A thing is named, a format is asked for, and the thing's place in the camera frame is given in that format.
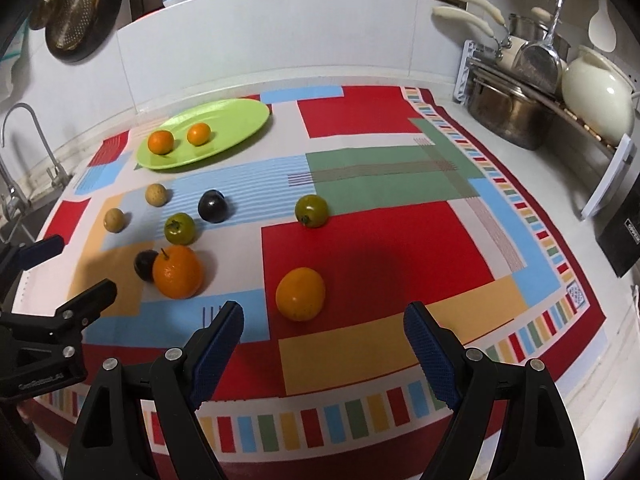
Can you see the white dish rack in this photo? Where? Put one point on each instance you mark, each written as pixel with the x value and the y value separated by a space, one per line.
pixel 462 75

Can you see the large stainless steel pot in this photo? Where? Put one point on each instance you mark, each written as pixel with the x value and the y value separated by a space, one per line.
pixel 505 110

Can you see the white rice paddle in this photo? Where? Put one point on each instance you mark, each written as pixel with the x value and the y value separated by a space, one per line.
pixel 602 25

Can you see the small stainless steel pot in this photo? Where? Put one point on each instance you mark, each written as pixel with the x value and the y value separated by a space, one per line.
pixel 525 27

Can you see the chrome gooseneck faucet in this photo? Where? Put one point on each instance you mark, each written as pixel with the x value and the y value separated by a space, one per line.
pixel 59 176

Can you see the steel perforated skimmer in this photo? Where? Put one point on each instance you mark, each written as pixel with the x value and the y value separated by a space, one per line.
pixel 537 67

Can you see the black frying pan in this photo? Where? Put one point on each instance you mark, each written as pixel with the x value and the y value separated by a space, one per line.
pixel 107 5

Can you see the brass perforated strainer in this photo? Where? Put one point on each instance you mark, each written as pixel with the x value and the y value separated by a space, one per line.
pixel 75 17

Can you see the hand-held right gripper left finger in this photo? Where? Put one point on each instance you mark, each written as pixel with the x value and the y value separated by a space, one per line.
pixel 220 345

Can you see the green plate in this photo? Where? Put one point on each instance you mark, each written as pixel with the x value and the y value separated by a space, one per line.
pixel 225 120

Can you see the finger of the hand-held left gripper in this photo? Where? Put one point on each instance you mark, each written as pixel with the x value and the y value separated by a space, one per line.
pixel 35 252
pixel 90 300

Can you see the white board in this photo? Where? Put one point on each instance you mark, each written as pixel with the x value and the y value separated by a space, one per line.
pixel 610 175

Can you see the cream ceramic teapot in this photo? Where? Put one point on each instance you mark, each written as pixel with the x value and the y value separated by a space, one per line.
pixel 595 95

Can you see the tan longan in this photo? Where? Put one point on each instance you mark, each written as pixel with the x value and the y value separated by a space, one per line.
pixel 156 194
pixel 114 220

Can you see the colourful patterned tablecloth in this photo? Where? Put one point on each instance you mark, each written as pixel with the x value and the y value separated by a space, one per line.
pixel 375 260

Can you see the yellow orange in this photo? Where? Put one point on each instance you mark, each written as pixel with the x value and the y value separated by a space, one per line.
pixel 300 294

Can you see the large orange with stem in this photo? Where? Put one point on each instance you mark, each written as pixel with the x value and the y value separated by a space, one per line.
pixel 178 272

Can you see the teal and white tissue pack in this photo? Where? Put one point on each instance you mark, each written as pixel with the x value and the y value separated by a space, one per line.
pixel 10 75

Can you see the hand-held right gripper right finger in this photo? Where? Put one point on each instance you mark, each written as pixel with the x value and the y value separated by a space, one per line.
pixel 430 355

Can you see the black box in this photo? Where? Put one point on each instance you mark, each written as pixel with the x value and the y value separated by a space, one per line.
pixel 622 240

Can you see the small orange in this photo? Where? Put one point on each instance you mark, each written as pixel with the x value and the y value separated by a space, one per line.
pixel 160 142
pixel 198 134

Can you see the dark purple plum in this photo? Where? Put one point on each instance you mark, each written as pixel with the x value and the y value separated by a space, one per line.
pixel 213 205
pixel 143 264

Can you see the green tomato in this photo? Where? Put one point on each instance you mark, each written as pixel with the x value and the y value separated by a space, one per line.
pixel 311 210
pixel 179 228

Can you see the brass ladle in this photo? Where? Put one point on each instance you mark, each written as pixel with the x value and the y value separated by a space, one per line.
pixel 45 10

